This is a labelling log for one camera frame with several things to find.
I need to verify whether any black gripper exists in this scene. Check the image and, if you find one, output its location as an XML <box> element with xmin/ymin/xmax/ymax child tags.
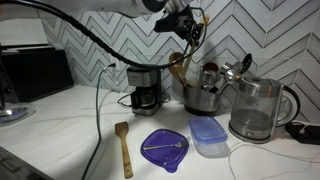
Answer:
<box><xmin>153</xmin><ymin>7</ymin><xmax>205</xmax><ymax>47</ymax></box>

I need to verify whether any slotted wooden spoon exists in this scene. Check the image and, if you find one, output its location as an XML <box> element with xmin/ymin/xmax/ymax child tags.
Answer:
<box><xmin>182</xmin><ymin>14</ymin><xmax>211</xmax><ymax>86</ymax></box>

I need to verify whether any round wooden spoon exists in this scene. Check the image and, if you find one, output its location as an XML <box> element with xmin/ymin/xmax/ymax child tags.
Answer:
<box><xmin>167</xmin><ymin>51</ymin><xmax>188</xmax><ymax>88</ymax></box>

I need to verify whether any black plastic spoon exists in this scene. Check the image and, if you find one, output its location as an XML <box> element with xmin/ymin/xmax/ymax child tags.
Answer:
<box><xmin>238</xmin><ymin>53</ymin><xmax>253</xmax><ymax>76</ymax></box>

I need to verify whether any brown-tipped kitchen utensil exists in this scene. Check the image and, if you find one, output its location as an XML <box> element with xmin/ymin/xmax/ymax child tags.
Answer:
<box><xmin>201</xmin><ymin>62</ymin><xmax>220</xmax><ymax>92</ymax></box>

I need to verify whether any steel ladle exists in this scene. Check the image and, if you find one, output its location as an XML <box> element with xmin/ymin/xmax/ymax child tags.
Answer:
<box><xmin>216</xmin><ymin>64</ymin><xmax>242</xmax><ymax>95</ymax></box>

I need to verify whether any steel utensil holder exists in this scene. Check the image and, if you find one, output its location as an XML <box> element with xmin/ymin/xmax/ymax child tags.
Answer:
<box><xmin>182</xmin><ymin>84</ymin><xmax>221</xmax><ymax>117</ymax></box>

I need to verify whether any black steel coffee maker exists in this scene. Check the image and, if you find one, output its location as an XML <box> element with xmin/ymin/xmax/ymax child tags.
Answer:
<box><xmin>126</xmin><ymin>65</ymin><xmax>163</xmax><ymax>117</ymax></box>

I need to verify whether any glass electric kettle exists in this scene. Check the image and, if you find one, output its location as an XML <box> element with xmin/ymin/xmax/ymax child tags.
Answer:
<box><xmin>228</xmin><ymin>76</ymin><xmax>302</xmax><ymax>145</ymax></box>

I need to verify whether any blue-lidded plastic container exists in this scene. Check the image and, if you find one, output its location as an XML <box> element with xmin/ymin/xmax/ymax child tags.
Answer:
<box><xmin>188</xmin><ymin>115</ymin><xmax>230</xmax><ymax>158</ymax></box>

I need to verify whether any metal fork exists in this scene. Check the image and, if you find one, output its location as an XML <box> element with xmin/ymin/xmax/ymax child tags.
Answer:
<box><xmin>142</xmin><ymin>140</ymin><xmax>190</xmax><ymax>152</ymax></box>

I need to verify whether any purple plastic lid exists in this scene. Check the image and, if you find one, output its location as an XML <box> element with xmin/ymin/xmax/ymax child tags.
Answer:
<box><xmin>140</xmin><ymin>128</ymin><xmax>190</xmax><ymax>174</ymax></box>

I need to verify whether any flat wooden spatula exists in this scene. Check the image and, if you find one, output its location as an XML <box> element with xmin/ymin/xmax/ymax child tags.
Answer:
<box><xmin>114</xmin><ymin>121</ymin><xmax>134</xmax><ymax>179</ymax></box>

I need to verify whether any black power adapter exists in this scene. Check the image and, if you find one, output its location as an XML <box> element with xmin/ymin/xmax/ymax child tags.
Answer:
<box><xmin>285</xmin><ymin>121</ymin><xmax>320</xmax><ymax>146</ymax></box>

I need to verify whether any black box appliance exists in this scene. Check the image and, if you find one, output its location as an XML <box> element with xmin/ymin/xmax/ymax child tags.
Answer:
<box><xmin>0</xmin><ymin>43</ymin><xmax>75</xmax><ymax>103</ymax></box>

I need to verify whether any clear glass lid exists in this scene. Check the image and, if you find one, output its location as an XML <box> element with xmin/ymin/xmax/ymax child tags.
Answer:
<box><xmin>0</xmin><ymin>102</ymin><xmax>36</xmax><ymax>127</ymax></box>

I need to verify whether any white wall outlet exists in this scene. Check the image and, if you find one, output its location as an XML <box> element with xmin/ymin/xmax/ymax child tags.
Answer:
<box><xmin>108</xmin><ymin>53</ymin><xmax>121</xmax><ymax>71</ymax></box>

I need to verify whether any black coffee maker cord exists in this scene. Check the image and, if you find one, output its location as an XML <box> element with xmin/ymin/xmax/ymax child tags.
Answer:
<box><xmin>117</xmin><ymin>92</ymin><xmax>172</xmax><ymax>109</ymax></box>

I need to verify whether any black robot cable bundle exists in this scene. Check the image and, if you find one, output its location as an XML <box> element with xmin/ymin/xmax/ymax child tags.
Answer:
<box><xmin>0</xmin><ymin>0</ymin><xmax>208</xmax><ymax>71</ymax></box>

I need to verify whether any thin white cable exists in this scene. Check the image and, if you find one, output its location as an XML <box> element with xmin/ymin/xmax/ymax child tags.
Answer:
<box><xmin>227</xmin><ymin>141</ymin><xmax>320</xmax><ymax>180</ymax></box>

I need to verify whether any dark green power cable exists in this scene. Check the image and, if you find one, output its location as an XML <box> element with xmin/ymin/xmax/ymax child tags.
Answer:
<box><xmin>80</xmin><ymin>62</ymin><xmax>117</xmax><ymax>180</ymax></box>

